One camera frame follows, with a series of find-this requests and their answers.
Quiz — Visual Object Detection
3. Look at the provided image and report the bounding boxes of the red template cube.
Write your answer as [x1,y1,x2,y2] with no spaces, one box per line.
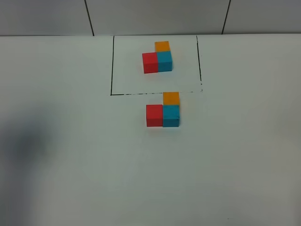
[142,52,158,73]

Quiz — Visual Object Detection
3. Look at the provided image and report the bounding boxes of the orange template cube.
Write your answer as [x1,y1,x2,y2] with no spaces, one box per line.
[155,41,170,52]

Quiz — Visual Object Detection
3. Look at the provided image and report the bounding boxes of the blue template cube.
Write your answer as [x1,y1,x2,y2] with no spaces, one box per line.
[157,51,173,72]

